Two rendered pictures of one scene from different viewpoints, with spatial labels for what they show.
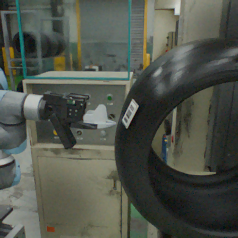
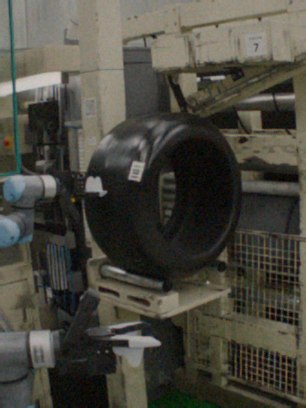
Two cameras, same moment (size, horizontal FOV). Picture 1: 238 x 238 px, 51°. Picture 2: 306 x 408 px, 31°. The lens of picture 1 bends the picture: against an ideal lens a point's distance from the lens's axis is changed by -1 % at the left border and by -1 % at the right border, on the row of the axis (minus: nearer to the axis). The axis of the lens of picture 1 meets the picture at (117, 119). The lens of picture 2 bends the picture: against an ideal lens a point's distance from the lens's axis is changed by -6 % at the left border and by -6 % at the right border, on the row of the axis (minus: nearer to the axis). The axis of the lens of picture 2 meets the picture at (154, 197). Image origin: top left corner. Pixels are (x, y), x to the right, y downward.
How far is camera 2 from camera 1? 141 cm
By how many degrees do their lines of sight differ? 48
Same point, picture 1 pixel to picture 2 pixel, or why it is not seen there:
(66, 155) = not seen: outside the picture
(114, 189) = (25, 322)
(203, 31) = (115, 110)
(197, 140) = not seen: hidden behind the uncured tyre
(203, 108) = not seen: hidden behind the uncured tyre
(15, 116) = (35, 197)
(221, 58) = (180, 125)
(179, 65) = (158, 132)
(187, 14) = (102, 96)
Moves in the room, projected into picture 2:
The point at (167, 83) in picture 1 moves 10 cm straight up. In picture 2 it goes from (157, 144) to (155, 113)
